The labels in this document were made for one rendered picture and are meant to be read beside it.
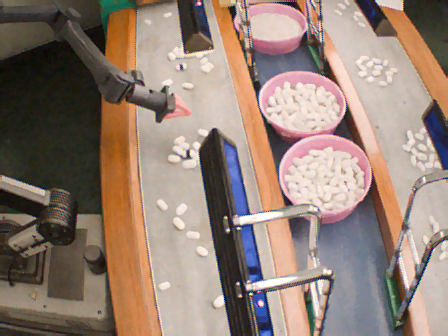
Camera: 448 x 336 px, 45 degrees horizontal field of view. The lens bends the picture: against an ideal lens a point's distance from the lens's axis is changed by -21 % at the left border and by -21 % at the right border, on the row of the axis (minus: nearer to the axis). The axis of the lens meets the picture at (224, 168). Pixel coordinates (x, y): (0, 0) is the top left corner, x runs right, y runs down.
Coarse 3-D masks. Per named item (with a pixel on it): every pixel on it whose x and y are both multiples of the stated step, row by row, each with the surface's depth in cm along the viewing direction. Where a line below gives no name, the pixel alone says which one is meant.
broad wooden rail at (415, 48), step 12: (384, 12) 220; (396, 12) 220; (396, 24) 214; (408, 24) 214; (408, 36) 209; (420, 36) 209; (408, 48) 203; (420, 48) 203; (420, 60) 199; (432, 60) 199; (420, 72) 194; (432, 72) 194; (432, 84) 190; (444, 84) 190; (432, 96) 186; (444, 96) 185; (444, 108) 182
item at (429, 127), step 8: (432, 104) 136; (424, 112) 139; (432, 112) 136; (440, 112) 133; (424, 120) 139; (432, 120) 136; (440, 120) 132; (432, 128) 135; (440, 128) 132; (432, 136) 135; (440, 136) 132; (432, 144) 135; (440, 144) 131; (440, 152) 131; (440, 160) 130
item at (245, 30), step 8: (240, 0) 177; (240, 8) 189; (248, 8) 180; (240, 16) 199; (248, 16) 182; (240, 24) 202; (248, 24) 184; (240, 32) 205; (248, 32) 186; (240, 40) 209; (248, 40) 190; (248, 48) 192; (248, 56) 195; (248, 64) 198; (256, 72) 201; (256, 80) 202; (256, 88) 204
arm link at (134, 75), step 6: (120, 72) 170; (126, 72) 178; (132, 72) 179; (138, 72) 180; (120, 78) 168; (126, 78) 169; (132, 78) 171; (138, 78) 177; (132, 84) 170; (144, 84) 178; (126, 90) 171; (108, 102) 172; (114, 102) 172; (120, 102) 173
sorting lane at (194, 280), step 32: (160, 32) 222; (160, 64) 208; (192, 64) 206; (224, 64) 205; (192, 96) 196; (224, 96) 195; (160, 128) 189; (192, 128) 187; (224, 128) 186; (160, 160) 181; (160, 192) 173; (192, 192) 172; (256, 192) 171; (160, 224) 167; (192, 224) 166; (160, 256) 160; (192, 256) 159; (192, 288) 153; (160, 320) 147; (192, 320) 146; (224, 320) 146
